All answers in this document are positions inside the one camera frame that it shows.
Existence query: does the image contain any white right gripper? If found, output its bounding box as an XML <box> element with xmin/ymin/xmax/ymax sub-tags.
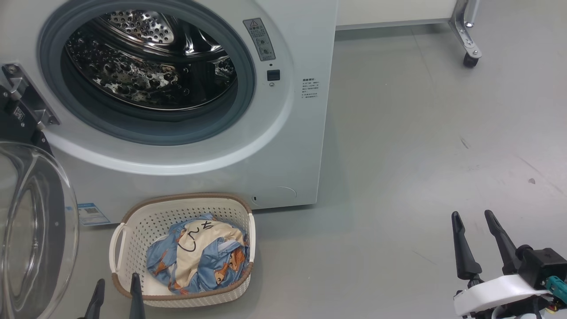
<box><xmin>451</xmin><ymin>210</ymin><xmax>554</xmax><ymax>318</ymax></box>

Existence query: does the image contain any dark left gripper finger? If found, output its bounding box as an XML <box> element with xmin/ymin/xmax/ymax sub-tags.
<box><xmin>128</xmin><ymin>272</ymin><xmax>147</xmax><ymax>319</ymax></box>
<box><xmin>84</xmin><ymin>278</ymin><xmax>106</xmax><ymax>319</ymax></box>

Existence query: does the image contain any blue cartoon print garment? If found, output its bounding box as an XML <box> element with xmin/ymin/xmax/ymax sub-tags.
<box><xmin>146</xmin><ymin>214</ymin><xmax>251</xmax><ymax>295</ymax></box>

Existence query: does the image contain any black round glass washer door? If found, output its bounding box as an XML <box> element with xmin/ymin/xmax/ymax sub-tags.
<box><xmin>0</xmin><ymin>63</ymin><xmax>80</xmax><ymax>319</ymax></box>

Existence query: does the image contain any white perforated basket brown rim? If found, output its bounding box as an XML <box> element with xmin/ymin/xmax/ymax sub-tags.
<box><xmin>109</xmin><ymin>193</ymin><xmax>256</xmax><ymax>308</ymax></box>

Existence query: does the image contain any grey rubber door gasket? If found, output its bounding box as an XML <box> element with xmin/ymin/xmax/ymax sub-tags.
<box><xmin>38</xmin><ymin>0</ymin><xmax>256</xmax><ymax>146</ymax></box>

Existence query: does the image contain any white front-load washing machine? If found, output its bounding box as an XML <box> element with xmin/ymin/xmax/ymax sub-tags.
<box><xmin>0</xmin><ymin>0</ymin><xmax>338</xmax><ymax>224</ymax></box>

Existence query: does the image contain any blue energy label sticker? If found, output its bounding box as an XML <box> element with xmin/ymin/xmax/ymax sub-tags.
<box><xmin>78</xmin><ymin>202</ymin><xmax>110</xmax><ymax>226</ymax></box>

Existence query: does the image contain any stainless steel washer drum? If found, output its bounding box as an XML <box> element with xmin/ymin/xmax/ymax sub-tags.
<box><xmin>62</xmin><ymin>10</ymin><xmax>237</xmax><ymax>111</ymax></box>

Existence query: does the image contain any white board panel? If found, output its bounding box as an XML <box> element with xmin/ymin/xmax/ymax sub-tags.
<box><xmin>335</xmin><ymin>0</ymin><xmax>457</xmax><ymax>31</ymax></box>

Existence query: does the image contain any teal cable connector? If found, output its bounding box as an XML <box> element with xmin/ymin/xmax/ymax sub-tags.
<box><xmin>545</xmin><ymin>276</ymin><xmax>567</xmax><ymax>306</ymax></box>

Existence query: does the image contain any metal frame leg with caster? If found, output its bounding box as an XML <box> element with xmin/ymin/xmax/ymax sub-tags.
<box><xmin>449</xmin><ymin>0</ymin><xmax>482</xmax><ymax>68</ymax></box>

